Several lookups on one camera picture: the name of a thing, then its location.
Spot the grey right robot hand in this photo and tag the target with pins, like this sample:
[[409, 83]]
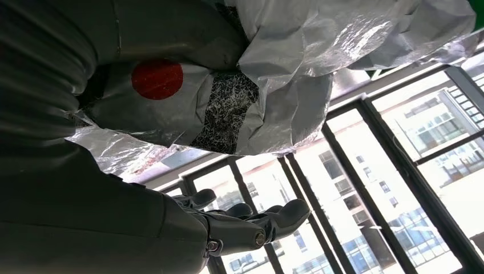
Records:
[[94, 227]]

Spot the green conveyor belt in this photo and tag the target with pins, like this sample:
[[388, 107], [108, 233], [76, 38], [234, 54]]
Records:
[[477, 13]]

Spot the building outside window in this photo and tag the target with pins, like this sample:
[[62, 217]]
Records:
[[340, 189]]

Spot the black window frame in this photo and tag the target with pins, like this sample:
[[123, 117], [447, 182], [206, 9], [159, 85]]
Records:
[[409, 166]]

